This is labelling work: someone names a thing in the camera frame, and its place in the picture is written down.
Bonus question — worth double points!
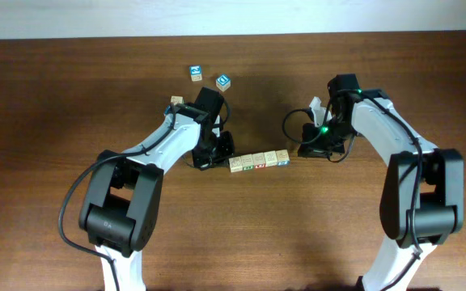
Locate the wooden block with elephant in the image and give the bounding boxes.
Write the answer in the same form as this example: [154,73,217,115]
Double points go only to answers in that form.
[228,157,243,173]

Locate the wooden block blue edge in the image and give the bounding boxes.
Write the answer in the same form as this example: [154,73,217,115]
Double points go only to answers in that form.
[276,150,290,167]

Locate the wooden block number 5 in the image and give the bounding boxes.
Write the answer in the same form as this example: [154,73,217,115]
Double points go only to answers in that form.
[240,154,254,171]

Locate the wooden block number 8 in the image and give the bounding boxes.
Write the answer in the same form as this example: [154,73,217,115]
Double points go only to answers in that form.
[252,153,266,169]

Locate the wooden block green letter N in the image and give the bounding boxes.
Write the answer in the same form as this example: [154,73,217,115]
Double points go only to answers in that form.
[264,150,278,167]

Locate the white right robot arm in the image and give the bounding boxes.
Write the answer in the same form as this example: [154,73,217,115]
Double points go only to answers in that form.
[298,74,464,290]

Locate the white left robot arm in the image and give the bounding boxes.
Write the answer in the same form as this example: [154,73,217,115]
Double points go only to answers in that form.
[78,87,234,290]

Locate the wooden block blue letter T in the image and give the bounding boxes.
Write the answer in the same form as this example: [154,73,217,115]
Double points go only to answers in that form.
[164,106,172,116]

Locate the wooden block with dog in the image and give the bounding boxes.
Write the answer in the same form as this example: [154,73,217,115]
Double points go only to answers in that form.
[171,95,184,105]

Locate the wooden block blue letter D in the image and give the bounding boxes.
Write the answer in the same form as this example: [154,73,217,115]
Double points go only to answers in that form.
[216,74,231,91]

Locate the wooden block blue letter Z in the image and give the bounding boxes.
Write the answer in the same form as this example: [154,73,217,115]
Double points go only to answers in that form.
[189,65,202,82]

